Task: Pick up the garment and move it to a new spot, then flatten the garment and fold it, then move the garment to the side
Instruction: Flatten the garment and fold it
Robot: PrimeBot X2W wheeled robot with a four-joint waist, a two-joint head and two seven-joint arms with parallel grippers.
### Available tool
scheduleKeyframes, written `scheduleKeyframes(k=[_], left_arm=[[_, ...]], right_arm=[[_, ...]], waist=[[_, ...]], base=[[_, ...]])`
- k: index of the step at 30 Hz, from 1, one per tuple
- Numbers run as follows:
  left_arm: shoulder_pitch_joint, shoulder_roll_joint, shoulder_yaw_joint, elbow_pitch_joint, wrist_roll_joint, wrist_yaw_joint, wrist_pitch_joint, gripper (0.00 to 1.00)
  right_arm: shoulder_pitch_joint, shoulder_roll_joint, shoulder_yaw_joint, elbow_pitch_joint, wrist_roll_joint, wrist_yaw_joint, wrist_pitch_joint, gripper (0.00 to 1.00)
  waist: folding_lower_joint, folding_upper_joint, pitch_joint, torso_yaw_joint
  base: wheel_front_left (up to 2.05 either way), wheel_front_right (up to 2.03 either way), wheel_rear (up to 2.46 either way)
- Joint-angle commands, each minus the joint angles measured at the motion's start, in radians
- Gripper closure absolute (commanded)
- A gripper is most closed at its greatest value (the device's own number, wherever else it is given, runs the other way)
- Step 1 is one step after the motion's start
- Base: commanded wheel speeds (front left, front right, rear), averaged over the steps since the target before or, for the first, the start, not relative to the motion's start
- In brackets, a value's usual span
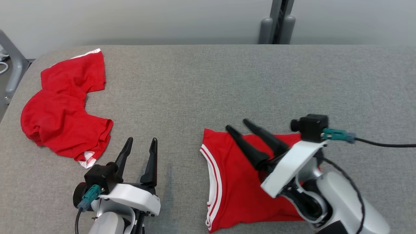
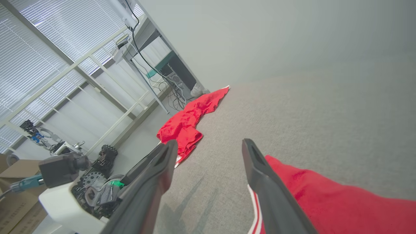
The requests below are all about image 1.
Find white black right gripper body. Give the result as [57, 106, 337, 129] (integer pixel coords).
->
[260, 141, 327, 198]

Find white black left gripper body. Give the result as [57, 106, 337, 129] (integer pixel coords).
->
[97, 183, 161, 216]

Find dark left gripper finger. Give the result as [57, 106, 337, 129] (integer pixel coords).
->
[140, 138, 158, 187]
[114, 137, 134, 182]

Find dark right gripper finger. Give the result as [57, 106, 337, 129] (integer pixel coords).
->
[243, 119, 290, 157]
[226, 125, 270, 169]

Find red shorts white stripes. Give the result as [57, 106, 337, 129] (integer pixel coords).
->
[200, 128, 322, 234]

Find red basketball jersey white trim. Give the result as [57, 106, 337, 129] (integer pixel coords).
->
[20, 49, 113, 169]

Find grey partition foot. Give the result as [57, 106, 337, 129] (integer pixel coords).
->
[280, 15, 296, 45]

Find left camera cable teal plug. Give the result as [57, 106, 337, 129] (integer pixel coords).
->
[75, 185, 101, 234]

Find camera cable teal plug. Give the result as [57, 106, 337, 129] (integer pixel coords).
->
[75, 185, 101, 234]
[323, 128, 416, 148]

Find right camera cable teal plug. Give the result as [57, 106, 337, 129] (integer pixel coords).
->
[323, 128, 416, 148]

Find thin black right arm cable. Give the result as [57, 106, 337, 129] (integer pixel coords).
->
[320, 157, 366, 234]

